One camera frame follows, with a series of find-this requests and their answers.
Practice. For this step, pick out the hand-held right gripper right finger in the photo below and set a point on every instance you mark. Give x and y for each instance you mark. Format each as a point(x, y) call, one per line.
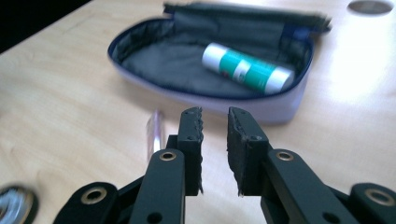
point(274, 180)

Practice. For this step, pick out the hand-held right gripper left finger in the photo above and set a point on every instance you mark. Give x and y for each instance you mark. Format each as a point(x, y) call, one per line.
point(168, 174)

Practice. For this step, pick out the clear pink pen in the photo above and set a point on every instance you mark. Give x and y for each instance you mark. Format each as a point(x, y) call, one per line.
point(155, 130)

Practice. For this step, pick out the lilac pencil case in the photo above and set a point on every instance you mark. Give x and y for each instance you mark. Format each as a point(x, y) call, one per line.
point(174, 65)

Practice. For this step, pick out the green and white glue stick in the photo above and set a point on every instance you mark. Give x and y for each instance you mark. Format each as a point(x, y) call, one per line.
point(249, 70)

